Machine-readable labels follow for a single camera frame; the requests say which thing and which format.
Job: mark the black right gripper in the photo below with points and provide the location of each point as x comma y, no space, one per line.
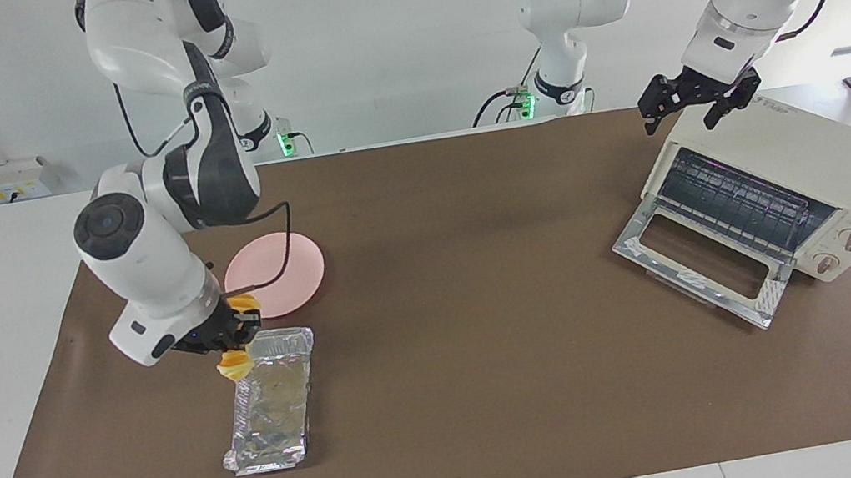
208,335

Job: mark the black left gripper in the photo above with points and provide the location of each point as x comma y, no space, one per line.
698,90

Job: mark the orange sliced bread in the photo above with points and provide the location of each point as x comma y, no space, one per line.
234,367

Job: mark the aluminium foil tray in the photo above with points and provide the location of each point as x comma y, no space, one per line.
273,405

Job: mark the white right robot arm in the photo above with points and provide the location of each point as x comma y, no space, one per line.
141,256

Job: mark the cream toaster oven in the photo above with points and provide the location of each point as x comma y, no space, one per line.
826,154

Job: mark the glass oven door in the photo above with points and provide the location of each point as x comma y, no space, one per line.
701,278

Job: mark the pink plate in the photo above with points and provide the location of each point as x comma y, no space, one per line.
288,280

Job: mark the green lit base connector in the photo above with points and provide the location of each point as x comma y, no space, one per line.
285,143
528,105

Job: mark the brown table mat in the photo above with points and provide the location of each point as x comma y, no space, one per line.
492,347

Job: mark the white wall socket box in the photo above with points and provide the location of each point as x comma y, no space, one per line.
4,182

